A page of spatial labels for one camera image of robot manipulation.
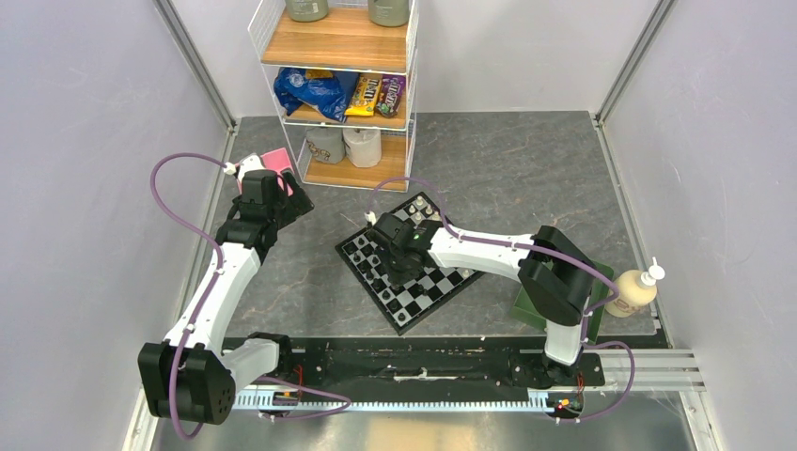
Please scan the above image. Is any blue snack bag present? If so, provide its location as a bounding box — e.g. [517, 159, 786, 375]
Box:
[273, 67, 359, 122]

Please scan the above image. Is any right green bottle on shelf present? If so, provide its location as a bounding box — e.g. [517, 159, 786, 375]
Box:
[367, 0, 410, 27]

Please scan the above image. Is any left green bottle on shelf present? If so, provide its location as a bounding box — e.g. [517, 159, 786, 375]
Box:
[285, 0, 329, 23]

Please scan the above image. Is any black white chess board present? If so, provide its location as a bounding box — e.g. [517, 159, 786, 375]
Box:
[335, 193, 483, 335]

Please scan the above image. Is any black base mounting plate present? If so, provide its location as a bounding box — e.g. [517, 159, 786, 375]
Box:
[290, 336, 606, 389]

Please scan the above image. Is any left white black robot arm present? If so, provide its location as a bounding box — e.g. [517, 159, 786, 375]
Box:
[137, 169, 314, 425]

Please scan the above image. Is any white cable duct strip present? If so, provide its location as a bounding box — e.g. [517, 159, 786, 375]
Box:
[232, 386, 577, 415]

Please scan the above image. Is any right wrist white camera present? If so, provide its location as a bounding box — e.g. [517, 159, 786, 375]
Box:
[365, 211, 377, 226]

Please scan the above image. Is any pink plastic bin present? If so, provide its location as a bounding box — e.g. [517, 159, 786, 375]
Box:
[237, 148, 295, 190]

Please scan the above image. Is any white chess pieces corner group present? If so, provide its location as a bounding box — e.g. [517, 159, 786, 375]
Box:
[406, 193, 481, 278]

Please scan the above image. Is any white toilet paper roll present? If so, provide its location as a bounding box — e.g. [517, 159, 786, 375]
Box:
[342, 129, 382, 168]

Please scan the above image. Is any yellow M&M candy bag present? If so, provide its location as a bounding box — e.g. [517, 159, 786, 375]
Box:
[345, 73, 383, 117]

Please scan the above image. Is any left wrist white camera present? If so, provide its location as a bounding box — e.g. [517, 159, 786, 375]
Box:
[223, 153, 266, 182]

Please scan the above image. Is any wrist white camera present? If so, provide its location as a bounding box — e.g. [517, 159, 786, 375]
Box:
[223, 153, 266, 182]
[365, 211, 377, 226]

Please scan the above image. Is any cream pump lotion bottle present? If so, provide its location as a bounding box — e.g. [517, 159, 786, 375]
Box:
[605, 257, 665, 319]

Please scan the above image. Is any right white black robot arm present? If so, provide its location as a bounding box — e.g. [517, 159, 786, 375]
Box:
[366, 211, 601, 384]

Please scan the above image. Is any green plastic tray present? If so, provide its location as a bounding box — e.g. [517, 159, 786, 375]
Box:
[510, 259, 612, 330]

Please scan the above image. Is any black chess pieces group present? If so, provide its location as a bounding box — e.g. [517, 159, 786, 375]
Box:
[336, 236, 443, 330]

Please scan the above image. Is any white wire wooden shelf rack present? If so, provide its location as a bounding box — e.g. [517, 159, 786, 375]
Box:
[247, 1, 419, 193]

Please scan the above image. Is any brown M&M candy bag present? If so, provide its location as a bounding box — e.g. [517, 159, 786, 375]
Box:
[375, 74, 406, 117]

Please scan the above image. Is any green bottle on shelf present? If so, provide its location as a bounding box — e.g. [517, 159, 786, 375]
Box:
[367, 0, 410, 27]
[285, 0, 329, 23]

